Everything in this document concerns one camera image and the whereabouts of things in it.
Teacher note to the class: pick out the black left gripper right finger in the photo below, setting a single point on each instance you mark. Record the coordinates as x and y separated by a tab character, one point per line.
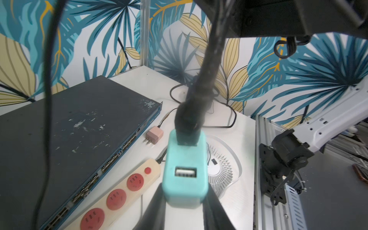
214	215

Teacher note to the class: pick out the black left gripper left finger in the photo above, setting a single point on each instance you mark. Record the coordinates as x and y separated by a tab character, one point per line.
154	216

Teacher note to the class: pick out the beige red power strip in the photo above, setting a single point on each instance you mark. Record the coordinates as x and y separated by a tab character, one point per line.
104	212

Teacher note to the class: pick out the teal USB power adapter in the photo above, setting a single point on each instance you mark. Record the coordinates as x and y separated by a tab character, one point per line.
185	179

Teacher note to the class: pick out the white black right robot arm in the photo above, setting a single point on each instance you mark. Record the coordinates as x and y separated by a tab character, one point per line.
316	132

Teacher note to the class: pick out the white round desk fan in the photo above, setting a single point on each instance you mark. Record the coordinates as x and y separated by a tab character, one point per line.
224	166

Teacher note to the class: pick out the pink adapter right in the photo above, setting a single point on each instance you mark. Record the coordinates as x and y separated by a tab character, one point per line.
154	135

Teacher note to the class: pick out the aluminium frame rail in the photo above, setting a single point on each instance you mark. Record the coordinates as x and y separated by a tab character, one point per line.
288	216

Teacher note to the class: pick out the dark grey network switch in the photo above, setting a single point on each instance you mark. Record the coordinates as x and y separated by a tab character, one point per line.
93	125

